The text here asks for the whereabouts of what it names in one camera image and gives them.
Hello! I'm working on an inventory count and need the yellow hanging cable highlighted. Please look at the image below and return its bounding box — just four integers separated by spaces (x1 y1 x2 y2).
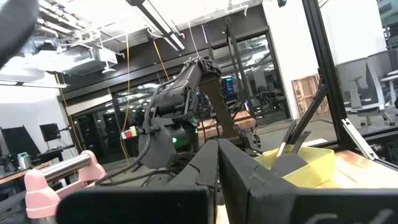
152 40 170 81

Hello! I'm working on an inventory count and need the yellow plastic bin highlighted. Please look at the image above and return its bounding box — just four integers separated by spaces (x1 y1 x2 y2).
253 144 337 190

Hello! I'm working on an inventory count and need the blue lit monitor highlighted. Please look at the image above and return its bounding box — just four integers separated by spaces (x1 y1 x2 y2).
221 77 234 98

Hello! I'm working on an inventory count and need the small black monitor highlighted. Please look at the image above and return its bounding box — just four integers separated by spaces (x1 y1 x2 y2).
39 123 62 143

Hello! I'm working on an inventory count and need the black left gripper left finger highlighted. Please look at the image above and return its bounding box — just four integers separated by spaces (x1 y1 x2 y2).
55 139 218 224

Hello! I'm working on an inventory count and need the dark monitor desk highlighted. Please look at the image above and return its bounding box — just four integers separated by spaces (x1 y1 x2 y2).
37 144 77 162

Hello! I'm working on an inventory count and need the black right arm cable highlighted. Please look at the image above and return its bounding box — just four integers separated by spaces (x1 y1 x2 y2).
94 124 175 187

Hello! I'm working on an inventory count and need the wooden desk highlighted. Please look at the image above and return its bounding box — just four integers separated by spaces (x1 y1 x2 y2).
0 161 52 185

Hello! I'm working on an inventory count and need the large black panel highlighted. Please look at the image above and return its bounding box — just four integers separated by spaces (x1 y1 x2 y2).
0 126 41 156

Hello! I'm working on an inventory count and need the wooden workshop table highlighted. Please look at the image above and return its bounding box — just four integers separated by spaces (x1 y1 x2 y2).
197 110 257 139

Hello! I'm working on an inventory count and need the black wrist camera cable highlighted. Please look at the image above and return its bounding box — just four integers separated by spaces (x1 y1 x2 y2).
0 0 40 69

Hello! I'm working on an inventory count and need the black solid turner silver neck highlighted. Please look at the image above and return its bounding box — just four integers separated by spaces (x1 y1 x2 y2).
271 119 309 178

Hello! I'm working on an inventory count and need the white teal bottle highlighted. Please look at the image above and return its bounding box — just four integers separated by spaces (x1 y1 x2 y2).
17 151 32 170

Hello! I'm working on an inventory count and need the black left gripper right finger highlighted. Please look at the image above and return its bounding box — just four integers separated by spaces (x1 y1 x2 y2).
218 138 398 224

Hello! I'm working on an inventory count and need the black background station frame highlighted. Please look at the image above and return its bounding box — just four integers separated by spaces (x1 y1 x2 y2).
223 17 259 122

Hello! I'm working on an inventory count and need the wooden pallet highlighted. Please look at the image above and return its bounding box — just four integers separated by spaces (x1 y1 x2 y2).
291 73 330 118

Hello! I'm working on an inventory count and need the grey office chair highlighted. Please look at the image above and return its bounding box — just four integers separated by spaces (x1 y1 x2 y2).
335 55 396 127

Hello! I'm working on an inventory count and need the pink steel box grater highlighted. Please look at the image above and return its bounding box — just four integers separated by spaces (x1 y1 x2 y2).
24 150 107 224

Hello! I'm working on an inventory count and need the silver frame bracket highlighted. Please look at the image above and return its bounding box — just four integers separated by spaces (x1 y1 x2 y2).
341 118 381 161

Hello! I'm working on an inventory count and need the white wall light strip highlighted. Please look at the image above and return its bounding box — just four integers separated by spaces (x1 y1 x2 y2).
0 80 68 89

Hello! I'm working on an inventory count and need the long ceiling light fixture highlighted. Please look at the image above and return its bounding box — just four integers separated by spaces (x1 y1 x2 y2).
126 0 187 52

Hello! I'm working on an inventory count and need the grey ceiling air duct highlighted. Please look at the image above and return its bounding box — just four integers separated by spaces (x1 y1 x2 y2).
34 46 119 75

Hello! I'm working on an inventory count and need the white hanging cable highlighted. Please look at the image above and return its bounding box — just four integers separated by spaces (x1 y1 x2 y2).
188 21 200 58

